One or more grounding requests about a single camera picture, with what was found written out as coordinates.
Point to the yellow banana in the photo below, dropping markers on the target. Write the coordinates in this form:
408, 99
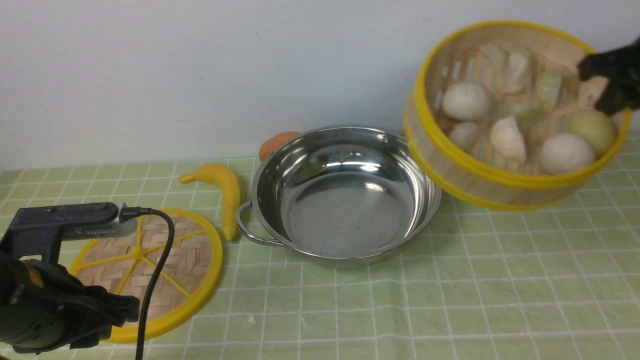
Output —
227, 181

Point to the white dumpling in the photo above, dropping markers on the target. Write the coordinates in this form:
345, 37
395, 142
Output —
507, 139

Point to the stainless steel pot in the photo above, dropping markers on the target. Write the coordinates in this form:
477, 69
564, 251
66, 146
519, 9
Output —
347, 193

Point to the white steamed bun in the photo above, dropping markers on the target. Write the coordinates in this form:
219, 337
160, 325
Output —
565, 153
465, 135
468, 101

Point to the yellow woven bamboo steamer lid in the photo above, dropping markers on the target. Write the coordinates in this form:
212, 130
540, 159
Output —
124, 266

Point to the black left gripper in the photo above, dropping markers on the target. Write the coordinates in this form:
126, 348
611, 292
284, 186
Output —
44, 308

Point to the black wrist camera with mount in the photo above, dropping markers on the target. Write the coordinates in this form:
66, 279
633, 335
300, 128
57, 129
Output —
40, 231

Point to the yellow bamboo steamer basket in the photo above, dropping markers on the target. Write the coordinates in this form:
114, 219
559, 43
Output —
532, 71

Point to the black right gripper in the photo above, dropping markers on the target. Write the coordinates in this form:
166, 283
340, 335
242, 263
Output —
621, 66

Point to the orange fruit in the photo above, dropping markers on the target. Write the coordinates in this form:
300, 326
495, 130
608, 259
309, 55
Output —
274, 142

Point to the pale green steamed bun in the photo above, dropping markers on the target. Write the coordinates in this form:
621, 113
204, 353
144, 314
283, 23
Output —
595, 127

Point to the green checkered tablecloth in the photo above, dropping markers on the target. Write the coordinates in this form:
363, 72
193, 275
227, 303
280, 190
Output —
558, 284

